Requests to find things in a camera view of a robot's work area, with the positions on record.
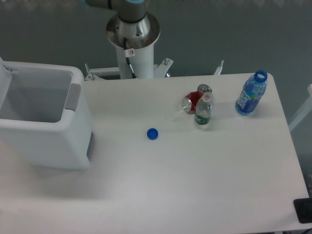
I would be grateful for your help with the white trash can lid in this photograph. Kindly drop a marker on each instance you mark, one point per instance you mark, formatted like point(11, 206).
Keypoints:
point(6, 73)

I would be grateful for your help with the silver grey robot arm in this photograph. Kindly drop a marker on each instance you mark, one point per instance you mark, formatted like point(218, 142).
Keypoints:
point(129, 11)

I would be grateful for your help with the blue bottle cap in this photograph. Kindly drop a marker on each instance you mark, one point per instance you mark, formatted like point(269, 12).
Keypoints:
point(152, 134)

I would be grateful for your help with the crushed red soda can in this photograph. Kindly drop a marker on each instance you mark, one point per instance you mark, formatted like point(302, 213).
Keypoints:
point(189, 102)

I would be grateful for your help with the white trash can body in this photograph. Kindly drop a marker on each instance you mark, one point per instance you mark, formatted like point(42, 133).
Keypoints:
point(45, 116)

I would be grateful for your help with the clear green-label plastic bottle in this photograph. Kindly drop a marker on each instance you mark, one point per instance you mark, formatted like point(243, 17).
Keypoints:
point(203, 109)

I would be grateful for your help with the blue drink bottle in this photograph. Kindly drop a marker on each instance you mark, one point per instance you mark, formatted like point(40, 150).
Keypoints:
point(252, 91)

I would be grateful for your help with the black device at edge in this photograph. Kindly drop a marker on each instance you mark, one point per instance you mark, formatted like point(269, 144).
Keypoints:
point(303, 208)

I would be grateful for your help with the white metal base frame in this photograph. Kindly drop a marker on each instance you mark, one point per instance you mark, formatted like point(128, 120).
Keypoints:
point(159, 71)

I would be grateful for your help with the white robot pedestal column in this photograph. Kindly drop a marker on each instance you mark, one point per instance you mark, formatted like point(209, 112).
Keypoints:
point(134, 43)

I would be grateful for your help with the white frame at right edge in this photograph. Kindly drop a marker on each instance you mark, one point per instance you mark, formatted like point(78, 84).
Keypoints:
point(302, 111)

